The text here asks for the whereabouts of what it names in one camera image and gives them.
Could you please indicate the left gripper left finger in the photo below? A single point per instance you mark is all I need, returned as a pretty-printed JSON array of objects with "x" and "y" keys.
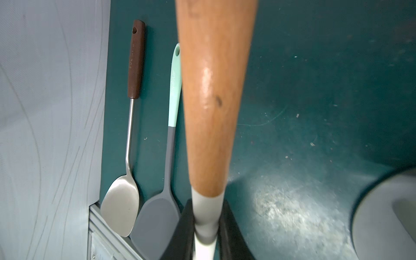
[{"x": 181, "y": 245}]

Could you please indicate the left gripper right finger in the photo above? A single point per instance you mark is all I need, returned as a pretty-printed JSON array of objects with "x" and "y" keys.
[{"x": 231, "y": 242}]

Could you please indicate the grey turner mint handle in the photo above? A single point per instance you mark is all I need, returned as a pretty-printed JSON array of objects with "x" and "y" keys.
[{"x": 159, "y": 216}]

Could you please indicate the cream utensil orange handle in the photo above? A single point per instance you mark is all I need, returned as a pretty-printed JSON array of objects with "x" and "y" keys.
[{"x": 215, "y": 39}]

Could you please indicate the grey utensil rack stand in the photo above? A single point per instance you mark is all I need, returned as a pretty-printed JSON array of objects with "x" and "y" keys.
[{"x": 384, "y": 222}]

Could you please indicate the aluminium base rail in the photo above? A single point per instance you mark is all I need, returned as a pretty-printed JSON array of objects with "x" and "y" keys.
[{"x": 103, "y": 243}]

